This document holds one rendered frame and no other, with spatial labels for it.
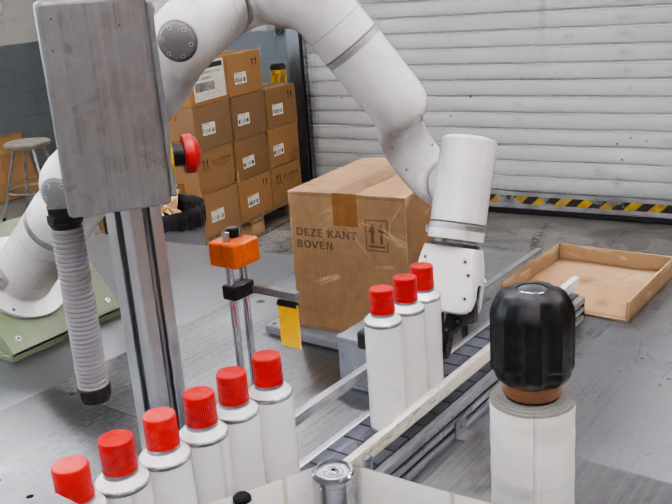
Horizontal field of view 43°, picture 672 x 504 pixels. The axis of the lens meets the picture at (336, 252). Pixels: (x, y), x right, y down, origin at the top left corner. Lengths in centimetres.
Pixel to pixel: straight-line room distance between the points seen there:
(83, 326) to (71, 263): 7
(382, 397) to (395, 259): 39
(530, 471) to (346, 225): 75
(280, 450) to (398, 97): 52
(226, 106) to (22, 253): 341
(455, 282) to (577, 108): 411
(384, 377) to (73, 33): 61
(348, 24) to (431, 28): 438
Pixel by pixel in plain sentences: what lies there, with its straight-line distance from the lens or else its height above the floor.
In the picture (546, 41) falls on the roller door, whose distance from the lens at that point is 532.
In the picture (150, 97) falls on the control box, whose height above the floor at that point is 139.
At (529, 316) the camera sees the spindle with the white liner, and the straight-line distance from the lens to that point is 81.
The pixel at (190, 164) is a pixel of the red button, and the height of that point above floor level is 132.
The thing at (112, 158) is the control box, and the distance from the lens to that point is 79.
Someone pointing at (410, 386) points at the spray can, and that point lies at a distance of 120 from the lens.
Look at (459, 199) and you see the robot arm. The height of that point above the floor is 116.
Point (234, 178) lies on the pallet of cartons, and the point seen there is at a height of 43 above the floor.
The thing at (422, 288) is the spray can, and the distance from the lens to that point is 120.
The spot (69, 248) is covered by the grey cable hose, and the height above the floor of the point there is 124.
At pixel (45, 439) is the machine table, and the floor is 83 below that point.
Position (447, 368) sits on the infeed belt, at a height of 88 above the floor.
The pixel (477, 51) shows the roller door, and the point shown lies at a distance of 547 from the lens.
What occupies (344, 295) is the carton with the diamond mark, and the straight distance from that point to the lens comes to 156.
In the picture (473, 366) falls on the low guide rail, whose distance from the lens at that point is 131.
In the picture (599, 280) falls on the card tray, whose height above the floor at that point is 83.
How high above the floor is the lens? 147
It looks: 17 degrees down
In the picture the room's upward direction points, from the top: 4 degrees counter-clockwise
